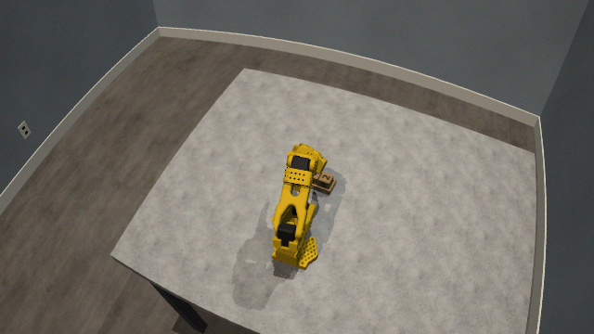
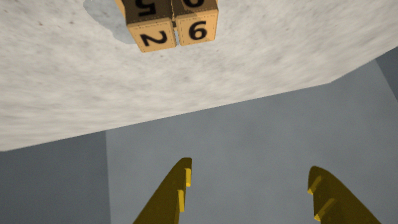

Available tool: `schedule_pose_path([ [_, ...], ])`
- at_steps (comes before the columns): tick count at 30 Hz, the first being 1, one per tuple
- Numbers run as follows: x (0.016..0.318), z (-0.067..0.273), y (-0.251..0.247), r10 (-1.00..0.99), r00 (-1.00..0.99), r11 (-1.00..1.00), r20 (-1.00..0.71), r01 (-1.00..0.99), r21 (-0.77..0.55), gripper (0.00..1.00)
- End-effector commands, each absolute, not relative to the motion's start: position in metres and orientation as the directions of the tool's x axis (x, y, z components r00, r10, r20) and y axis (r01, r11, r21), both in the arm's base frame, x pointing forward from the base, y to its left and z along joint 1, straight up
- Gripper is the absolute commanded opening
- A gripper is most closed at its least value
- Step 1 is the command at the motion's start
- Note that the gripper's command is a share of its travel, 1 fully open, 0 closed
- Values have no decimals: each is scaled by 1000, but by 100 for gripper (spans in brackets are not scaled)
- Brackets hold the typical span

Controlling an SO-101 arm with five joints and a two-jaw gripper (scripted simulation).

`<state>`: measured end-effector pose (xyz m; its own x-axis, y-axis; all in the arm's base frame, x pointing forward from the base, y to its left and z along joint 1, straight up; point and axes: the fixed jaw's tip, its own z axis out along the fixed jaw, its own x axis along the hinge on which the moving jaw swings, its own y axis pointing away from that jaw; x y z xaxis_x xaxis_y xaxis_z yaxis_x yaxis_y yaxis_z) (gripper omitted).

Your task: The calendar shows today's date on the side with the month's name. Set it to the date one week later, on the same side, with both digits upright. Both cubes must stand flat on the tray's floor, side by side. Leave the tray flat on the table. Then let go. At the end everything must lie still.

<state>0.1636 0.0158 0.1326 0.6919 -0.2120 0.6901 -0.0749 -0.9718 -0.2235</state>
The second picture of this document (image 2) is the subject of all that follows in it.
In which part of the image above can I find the tan cardboard number cube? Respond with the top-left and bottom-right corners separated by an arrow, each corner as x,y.
124,0 -> 177,53
171,0 -> 219,46

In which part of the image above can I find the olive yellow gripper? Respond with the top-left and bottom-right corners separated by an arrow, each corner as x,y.
133,157 -> 381,224

